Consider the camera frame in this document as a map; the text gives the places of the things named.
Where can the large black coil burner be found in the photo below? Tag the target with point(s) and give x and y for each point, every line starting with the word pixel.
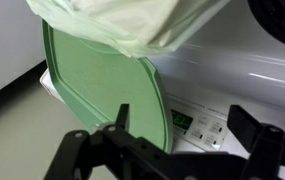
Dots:
pixel 282 16

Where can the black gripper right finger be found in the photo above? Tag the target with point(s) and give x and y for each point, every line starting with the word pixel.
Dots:
pixel 268 150

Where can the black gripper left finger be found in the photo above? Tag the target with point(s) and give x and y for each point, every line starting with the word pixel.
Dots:
pixel 82 153

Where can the white refrigerator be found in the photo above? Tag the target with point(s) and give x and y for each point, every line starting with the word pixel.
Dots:
pixel 5 40

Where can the white electric stove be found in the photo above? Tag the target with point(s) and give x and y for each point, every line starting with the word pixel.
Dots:
pixel 235 86

